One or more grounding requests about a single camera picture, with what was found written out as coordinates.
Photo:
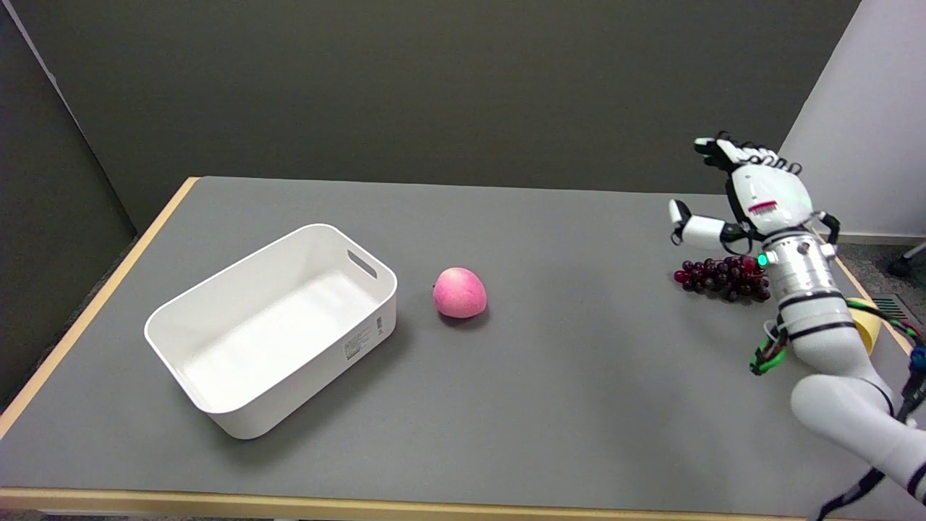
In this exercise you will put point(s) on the pink apple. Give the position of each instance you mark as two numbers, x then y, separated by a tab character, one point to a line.
460	292

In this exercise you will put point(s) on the yellow plastic cup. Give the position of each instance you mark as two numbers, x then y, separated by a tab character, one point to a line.
869	325

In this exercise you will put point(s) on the white plastic storage bin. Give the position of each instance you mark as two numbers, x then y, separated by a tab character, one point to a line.
282	329

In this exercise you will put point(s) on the black chair caster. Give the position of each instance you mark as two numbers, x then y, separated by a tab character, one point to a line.
900	266

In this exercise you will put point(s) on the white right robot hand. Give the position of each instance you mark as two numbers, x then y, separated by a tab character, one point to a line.
758	201

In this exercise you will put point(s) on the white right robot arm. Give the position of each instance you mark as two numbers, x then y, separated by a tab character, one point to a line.
832	347

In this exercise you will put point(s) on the dark purple grape bunch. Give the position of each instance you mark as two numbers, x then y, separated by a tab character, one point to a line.
716	276

